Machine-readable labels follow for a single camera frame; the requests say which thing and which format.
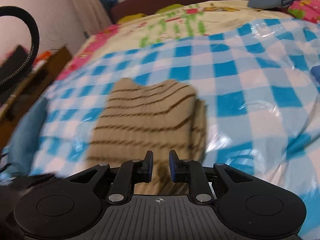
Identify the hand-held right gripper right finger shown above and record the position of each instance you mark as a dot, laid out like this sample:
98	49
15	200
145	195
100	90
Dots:
173	167

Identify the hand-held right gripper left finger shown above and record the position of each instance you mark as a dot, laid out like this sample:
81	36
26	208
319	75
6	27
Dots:
149	166

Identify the beige striped knit sweater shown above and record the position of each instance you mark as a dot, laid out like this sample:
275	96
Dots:
150	120

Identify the teal blue cloth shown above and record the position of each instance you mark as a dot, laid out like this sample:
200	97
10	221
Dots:
27	135

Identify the blue checkered plastic sheet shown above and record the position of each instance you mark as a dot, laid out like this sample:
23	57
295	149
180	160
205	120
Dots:
237	80

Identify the wooden desk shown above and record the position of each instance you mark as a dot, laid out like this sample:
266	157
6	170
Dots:
32	80

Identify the dark screen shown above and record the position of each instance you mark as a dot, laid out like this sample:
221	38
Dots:
12	62

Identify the orange item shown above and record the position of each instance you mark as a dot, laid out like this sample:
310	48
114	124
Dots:
43	56

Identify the floral printed bedsheet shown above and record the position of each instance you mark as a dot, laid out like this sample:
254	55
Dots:
175	22

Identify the yellow pillow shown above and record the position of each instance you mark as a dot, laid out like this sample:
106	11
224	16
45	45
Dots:
132	18

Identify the green pillow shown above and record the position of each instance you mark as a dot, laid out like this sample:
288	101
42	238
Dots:
170	8

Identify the maroon headboard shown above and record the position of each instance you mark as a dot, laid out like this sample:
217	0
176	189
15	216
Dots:
162	1

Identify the small blue cloth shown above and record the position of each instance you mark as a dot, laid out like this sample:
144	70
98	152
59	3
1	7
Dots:
316	73

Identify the beige curtain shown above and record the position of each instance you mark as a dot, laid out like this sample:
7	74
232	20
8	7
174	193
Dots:
85	5

